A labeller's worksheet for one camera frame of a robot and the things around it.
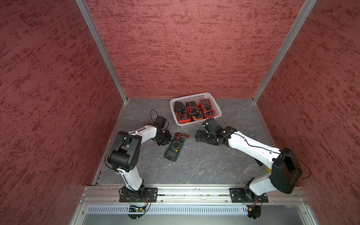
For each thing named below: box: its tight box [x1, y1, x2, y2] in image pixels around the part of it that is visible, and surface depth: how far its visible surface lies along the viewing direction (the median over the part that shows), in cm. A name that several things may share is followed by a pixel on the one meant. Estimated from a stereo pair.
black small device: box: [173, 101, 183, 114], surface depth 106 cm
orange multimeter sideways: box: [192, 112, 204, 121], surface depth 102 cm
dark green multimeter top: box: [164, 135, 186, 163], surface depth 91 cm
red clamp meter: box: [200, 98, 216, 119], surface depth 105 cm
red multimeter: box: [176, 113, 191, 124], surface depth 99 cm
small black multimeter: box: [186, 101, 198, 116], surface depth 97 cm
